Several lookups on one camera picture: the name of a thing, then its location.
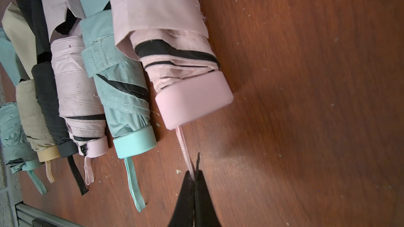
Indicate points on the light pink sleeved umbrella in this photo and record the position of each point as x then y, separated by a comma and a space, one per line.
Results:
185, 74

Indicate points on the cream sleeved umbrella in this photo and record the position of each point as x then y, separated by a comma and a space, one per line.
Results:
34, 125

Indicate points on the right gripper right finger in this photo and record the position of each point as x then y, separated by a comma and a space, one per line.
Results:
204, 211

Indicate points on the black umbrella sleeve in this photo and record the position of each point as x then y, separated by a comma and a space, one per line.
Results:
32, 11

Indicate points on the aluminium mounting rail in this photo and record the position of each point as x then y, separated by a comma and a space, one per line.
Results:
28, 216

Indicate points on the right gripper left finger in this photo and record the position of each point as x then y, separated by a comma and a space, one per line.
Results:
183, 215

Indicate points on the black sleeved umbrella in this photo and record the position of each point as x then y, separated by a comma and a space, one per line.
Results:
47, 98

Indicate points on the mint green sleeved umbrella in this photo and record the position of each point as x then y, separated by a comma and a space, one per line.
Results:
122, 89

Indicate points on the cream umbrella sleeve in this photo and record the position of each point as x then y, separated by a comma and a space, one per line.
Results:
21, 37

